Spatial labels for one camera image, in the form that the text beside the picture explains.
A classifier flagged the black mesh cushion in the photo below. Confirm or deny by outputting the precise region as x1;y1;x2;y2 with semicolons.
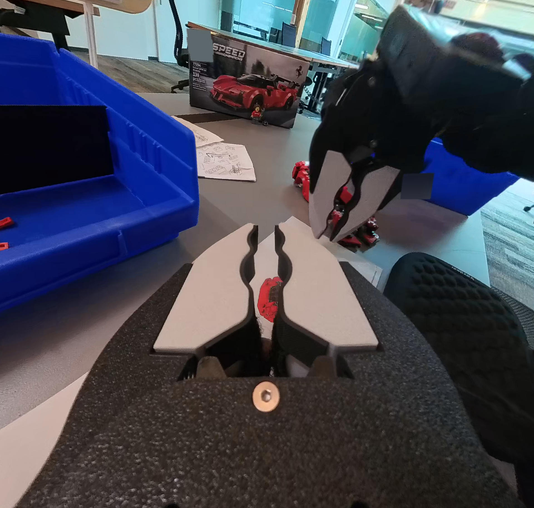
383;252;534;508

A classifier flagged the small blue plastic bin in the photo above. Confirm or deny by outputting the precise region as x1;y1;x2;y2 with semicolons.
421;138;520;216

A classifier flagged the person's right hand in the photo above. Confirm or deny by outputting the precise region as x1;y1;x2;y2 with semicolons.
434;31;534;180

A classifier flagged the wooden pillar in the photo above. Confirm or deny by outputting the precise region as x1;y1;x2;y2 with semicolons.
292;0;318;49

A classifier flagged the toy car set box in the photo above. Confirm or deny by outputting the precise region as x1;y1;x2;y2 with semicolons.
186;21;311;129

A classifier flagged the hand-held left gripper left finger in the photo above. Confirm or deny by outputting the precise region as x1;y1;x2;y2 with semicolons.
153;223;259;355

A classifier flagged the black office chair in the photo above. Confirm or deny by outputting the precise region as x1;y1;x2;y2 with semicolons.
164;0;190;93

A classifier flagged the white instruction booklet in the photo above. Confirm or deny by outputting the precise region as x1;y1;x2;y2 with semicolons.
249;216;383;323

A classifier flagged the wooden desk with white leg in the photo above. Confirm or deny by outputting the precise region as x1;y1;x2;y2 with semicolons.
0;0;101;70

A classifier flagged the long grey office table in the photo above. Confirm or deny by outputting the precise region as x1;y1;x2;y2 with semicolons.
309;51;361;112

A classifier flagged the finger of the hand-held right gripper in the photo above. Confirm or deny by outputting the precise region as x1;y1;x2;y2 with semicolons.
330;166;402;242
309;150;355;240

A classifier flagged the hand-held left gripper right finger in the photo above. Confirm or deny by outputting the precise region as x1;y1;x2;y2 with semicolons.
274;217;379;355

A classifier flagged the large blue plastic bin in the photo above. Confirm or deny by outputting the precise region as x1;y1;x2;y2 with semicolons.
0;33;200;312

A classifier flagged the red toy brick car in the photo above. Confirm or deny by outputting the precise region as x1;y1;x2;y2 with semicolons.
291;161;380;253

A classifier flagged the folded paper leaflet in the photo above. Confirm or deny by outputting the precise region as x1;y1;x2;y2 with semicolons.
196;144;256;182
171;116;224;146

